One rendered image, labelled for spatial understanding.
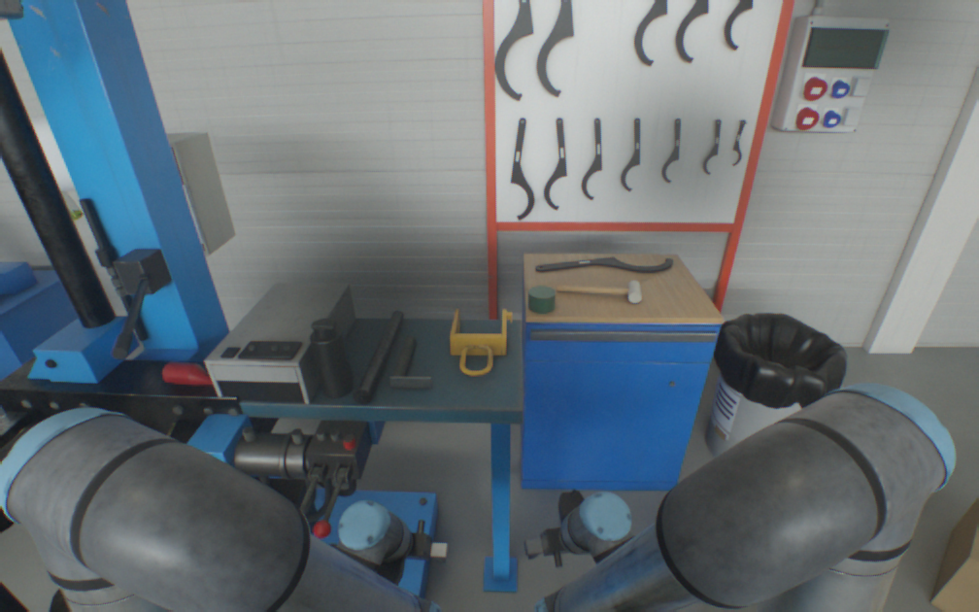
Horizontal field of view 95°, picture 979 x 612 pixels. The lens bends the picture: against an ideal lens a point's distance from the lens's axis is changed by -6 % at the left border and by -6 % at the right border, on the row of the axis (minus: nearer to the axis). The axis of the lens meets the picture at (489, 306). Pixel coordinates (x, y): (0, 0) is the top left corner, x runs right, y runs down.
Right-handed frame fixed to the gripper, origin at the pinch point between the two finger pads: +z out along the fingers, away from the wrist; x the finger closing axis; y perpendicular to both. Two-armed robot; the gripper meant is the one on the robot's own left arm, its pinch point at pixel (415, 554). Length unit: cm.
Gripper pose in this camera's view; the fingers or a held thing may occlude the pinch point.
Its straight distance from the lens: 129.6
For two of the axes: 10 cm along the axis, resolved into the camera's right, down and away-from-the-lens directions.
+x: -9.8, 0.5, 1.8
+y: 0.7, -8.0, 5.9
